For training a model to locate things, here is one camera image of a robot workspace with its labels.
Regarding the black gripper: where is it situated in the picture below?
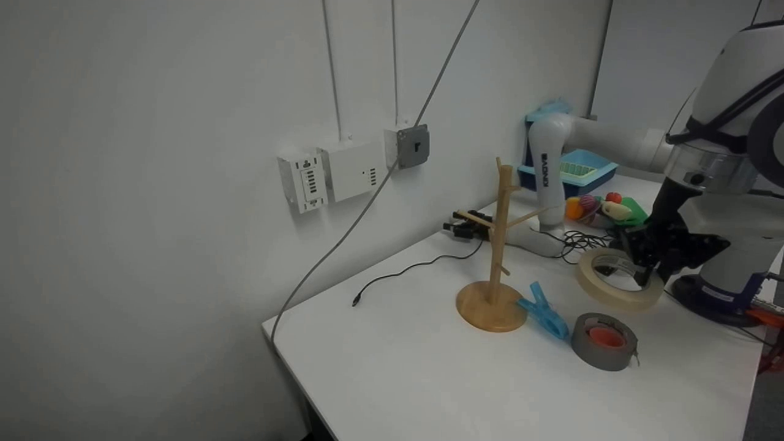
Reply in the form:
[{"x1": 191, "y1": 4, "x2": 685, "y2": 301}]
[{"x1": 624, "y1": 179, "x2": 730, "y2": 284}]

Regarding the beige masking tape roll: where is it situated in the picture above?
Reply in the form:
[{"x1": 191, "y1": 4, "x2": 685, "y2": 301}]
[{"x1": 576, "y1": 247, "x2": 663, "y2": 311}]

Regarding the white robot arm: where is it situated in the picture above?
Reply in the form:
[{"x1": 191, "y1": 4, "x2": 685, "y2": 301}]
[{"x1": 619, "y1": 20, "x2": 784, "y2": 326}]

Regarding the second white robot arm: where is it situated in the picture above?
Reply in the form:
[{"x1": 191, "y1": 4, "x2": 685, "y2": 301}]
[{"x1": 526, "y1": 112, "x2": 727, "y2": 279}]

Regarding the wooden peg rack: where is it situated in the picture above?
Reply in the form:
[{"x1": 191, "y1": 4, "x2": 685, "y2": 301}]
[{"x1": 456, "y1": 161, "x2": 533, "y2": 334}]

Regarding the green yellow toy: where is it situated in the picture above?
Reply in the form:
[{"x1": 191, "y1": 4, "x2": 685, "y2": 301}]
[{"x1": 603, "y1": 190, "x2": 647, "y2": 228}]

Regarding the orange toy ball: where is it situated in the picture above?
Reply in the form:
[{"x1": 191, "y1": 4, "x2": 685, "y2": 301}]
[{"x1": 565, "y1": 195, "x2": 600, "y2": 221}]

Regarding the blue plastic tray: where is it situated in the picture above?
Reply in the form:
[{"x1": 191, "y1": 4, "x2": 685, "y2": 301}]
[{"x1": 516, "y1": 146, "x2": 619, "y2": 198}]

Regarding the blue plastic clothespin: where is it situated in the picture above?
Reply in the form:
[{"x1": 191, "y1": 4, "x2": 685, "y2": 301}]
[{"x1": 516, "y1": 281, "x2": 571, "y2": 340}]

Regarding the black yellow device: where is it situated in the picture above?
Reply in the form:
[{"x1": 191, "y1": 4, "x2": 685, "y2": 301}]
[{"x1": 442, "y1": 211, "x2": 491, "y2": 239}]

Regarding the black tangled cable bundle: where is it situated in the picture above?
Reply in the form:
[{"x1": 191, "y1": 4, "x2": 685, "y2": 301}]
[{"x1": 557, "y1": 222, "x2": 631, "y2": 266}]

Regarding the grey duct tape roll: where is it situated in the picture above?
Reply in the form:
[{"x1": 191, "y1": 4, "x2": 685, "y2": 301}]
[{"x1": 571, "y1": 313, "x2": 637, "y2": 373}]

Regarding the black loose table cable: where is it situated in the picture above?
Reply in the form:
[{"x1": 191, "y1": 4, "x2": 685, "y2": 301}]
[{"x1": 350, "y1": 235, "x2": 485, "y2": 308}]

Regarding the grey wall junction box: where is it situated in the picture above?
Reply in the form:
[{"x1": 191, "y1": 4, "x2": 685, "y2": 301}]
[{"x1": 385, "y1": 124, "x2": 428, "y2": 170}]

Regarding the grey diagonal wall cable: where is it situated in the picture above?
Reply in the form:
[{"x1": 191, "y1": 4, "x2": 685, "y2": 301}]
[{"x1": 266, "y1": 0, "x2": 483, "y2": 344}]

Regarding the white wall box middle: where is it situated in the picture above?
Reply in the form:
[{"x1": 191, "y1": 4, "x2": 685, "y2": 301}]
[{"x1": 317, "y1": 141, "x2": 385, "y2": 204}]

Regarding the white wall box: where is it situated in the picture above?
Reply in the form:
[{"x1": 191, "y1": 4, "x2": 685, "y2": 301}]
[
  {"x1": 317, "y1": 141, "x2": 385, "y2": 204},
  {"x1": 276, "y1": 150, "x2": 325, "y2": 215}
]

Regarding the white wall box left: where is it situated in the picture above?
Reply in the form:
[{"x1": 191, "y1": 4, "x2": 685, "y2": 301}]
[{"x1": 276, "y1": 150, "x2": 325, "y2": 215}]

